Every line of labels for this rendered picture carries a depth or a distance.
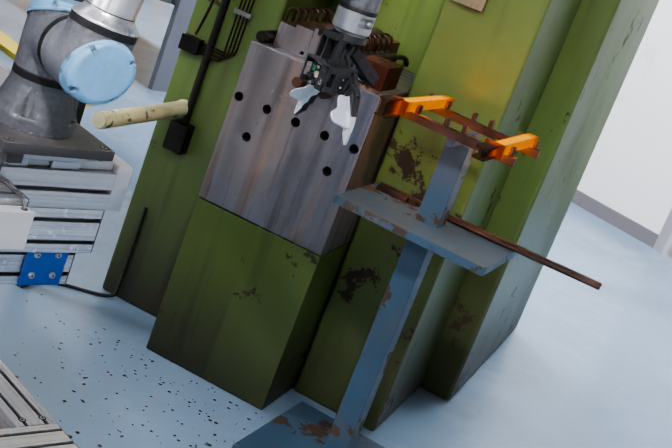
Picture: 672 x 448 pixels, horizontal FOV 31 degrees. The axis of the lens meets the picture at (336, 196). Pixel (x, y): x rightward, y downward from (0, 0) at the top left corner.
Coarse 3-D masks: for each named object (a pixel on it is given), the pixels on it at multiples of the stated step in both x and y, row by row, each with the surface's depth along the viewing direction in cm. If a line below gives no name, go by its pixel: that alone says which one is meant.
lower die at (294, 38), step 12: (288, 24) 311; (300, 24) 311; (312, 24) 318; (324, 24) 326; (276, 36) 312; (288, 36) 311; (300, 36) 310; (312, 36) 309; (288, 48) 312; (300, 48) 310; (312, 48) 309; (360, 48) 314; (396, 48) 343
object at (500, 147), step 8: (520, 136) 283; (528, 136) 287; (536, 136) 291; (480, 144) 255; (488, 144) 258; (496, 144) 261; (504, 144) 266; (512, 144) 270; (520, 144) 277; (528, 144) 284; (480, 152) 254; (488, 152) 257; (496, 152) 261; (504, 152) 267; (480, 160) 254
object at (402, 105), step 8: (384, 96) 263; (392, 96) 267; (424, 96) 288; (432, 96) 292; (440, 96) 296; (448, 96) 300; (384, 104) 262; (392, 104) 266; (400, 104) 270; (408, 104) 270; (416, 104) 277; (424, 104) 282; (432, 104) 287; (440, 104) 292; (376, 112) 264; (384, 112) 264; (392, 112) 268; (400, 112) 270
